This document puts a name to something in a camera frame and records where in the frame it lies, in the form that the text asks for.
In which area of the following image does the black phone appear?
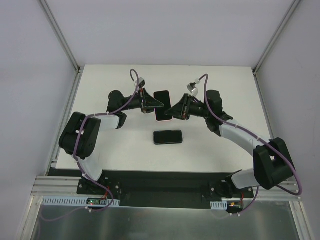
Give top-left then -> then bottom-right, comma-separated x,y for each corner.
153,130 -> 183,145
153,90 -> 173,122

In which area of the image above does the pink phone case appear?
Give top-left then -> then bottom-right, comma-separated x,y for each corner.
153,90 -> 173,122

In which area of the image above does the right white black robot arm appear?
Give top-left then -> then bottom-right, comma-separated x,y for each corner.
165,90 -> 295,199

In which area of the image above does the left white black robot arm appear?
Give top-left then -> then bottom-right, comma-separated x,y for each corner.
58,87 -> 165,195

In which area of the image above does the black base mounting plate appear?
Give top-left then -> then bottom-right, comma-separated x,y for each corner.
46,167 -> 286,208

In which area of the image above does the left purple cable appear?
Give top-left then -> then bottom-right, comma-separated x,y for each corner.
39,69 -> 146,222

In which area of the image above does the purple cable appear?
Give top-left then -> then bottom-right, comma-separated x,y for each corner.
39,69 -> 146,222
194,73 -> 304,221

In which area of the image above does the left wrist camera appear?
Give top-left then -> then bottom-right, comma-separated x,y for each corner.
134,77 -> 146,89

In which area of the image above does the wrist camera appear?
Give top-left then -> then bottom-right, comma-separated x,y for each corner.
187,82 -> 198,97
134,77 -> 146,89

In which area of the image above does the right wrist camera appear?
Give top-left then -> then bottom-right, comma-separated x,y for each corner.
187,82 -> 198,97

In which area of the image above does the right white cable duct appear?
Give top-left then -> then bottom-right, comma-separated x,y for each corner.
210,200 -> 228,211

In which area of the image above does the white cable duct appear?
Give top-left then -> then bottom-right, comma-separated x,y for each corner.
210,200 -> 228,211
42,196 -> 120,208

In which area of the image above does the left aluminium frame post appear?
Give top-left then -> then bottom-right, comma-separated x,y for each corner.
37,0 -> 82,73

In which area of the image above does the aluminium frame post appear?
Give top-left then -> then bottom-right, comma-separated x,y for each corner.
252,0 -> 303,76
37,0 -> 82,73

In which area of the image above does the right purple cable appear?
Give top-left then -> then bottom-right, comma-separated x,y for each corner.
194,73 -> 304,221

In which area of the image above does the aluminium frame front rail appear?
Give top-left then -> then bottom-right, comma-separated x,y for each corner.
31,176 -> 302,202

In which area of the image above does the left white cable duct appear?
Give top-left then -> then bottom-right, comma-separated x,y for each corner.
42,196 -> 120,208

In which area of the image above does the right aluminium frame post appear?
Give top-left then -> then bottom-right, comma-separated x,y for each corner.
252,0 -> 303,76

